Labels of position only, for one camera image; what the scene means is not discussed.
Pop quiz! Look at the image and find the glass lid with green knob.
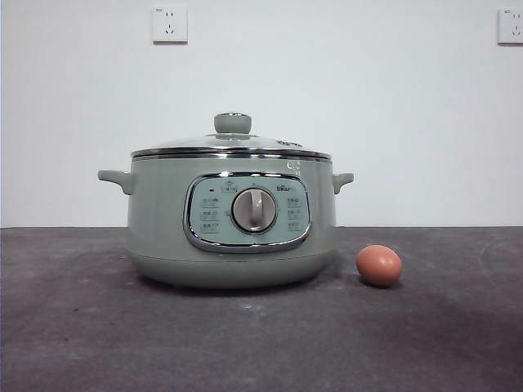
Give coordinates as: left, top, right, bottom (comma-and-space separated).
131, 112, 330, 158

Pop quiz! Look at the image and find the brown egg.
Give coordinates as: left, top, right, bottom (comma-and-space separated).
355, 244, 404, 289

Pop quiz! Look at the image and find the sage green electric pot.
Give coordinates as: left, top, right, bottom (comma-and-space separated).
96, 156, 355, 291

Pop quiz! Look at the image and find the white wall socket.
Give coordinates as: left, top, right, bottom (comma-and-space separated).
497, 7, 523, 46
153, 6, 190, 45

